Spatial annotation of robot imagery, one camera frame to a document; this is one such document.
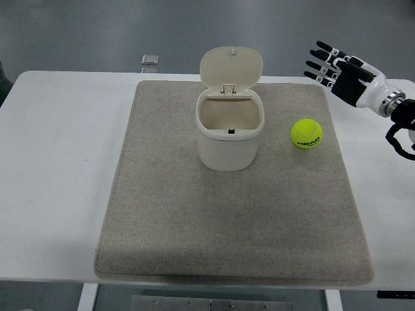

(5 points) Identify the beige-grey fabric mat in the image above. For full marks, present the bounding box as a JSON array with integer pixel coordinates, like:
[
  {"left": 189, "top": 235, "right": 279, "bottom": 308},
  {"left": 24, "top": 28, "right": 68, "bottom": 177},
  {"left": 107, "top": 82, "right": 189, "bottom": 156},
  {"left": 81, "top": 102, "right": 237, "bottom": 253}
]
[{"left": 93, "top": 80, "right": 375, "bottom": 286}]

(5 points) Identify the cream bin with flip lid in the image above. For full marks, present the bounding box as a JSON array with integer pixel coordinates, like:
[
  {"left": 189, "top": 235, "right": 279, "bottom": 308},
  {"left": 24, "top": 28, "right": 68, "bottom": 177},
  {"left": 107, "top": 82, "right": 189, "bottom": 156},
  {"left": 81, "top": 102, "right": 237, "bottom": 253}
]
[{"left": 196, "top": 47, "right": 265, "bottom": 172}]

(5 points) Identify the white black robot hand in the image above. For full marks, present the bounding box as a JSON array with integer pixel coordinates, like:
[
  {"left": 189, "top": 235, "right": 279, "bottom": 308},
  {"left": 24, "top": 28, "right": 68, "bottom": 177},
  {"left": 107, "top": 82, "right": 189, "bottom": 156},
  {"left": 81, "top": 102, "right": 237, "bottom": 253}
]
[{"left": 303, "top": 40, "right": 398, "bottom": 113}]

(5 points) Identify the yellow-green tennis ball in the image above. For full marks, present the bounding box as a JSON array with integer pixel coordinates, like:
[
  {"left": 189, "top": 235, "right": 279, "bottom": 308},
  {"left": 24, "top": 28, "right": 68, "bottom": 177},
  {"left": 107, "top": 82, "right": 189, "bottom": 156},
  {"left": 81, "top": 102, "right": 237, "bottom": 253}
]
[{"left": 290, "top": 118, "right": 324, "bottom": 150}]

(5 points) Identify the grey metal plate with screws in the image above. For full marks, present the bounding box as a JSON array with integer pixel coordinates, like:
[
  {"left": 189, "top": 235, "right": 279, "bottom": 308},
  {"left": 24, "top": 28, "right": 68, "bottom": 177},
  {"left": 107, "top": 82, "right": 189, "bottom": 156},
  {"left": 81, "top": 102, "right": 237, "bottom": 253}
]
[{"left": 130, "top": 294, "right": 292, "bottom": 311}]

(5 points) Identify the white table leg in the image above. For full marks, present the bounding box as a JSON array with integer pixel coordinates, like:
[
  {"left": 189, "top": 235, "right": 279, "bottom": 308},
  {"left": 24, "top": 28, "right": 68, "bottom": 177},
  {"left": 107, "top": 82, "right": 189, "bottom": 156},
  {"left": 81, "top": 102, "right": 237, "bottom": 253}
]
[
  {"left": 77, "top": 283, "right": 99, "bottom": 311},
  {"left": 324, "top": 289, "right": 341, "bottom": 311}
]

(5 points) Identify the black table control panel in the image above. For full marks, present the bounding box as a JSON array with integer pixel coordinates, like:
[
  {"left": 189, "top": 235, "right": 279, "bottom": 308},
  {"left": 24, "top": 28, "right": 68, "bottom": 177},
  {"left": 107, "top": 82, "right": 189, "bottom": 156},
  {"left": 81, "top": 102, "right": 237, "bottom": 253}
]
[{"left": 376, "top": 290, "right": 415, "bottom": 299}]

